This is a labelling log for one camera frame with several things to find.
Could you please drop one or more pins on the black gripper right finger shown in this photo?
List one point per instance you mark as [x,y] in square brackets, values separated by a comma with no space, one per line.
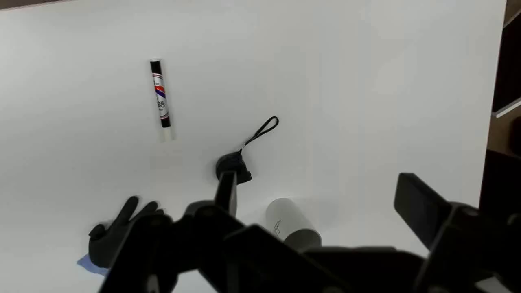
[461,238]

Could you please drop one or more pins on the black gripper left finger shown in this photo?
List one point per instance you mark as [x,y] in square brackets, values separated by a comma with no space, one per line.
[217,250]

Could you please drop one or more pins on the black whiteboard marker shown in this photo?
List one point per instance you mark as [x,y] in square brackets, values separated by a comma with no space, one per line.
[160,93]

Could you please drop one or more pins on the white ceramic mug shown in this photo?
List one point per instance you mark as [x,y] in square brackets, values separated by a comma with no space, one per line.
[285,217]

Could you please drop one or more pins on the black glove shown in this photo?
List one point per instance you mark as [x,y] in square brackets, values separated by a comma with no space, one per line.
[106,245]

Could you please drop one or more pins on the blue tape piece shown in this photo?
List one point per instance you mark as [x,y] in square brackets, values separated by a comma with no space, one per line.
[87,264]

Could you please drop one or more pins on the dark wooden shelf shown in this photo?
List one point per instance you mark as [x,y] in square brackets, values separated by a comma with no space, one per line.
[507,66]

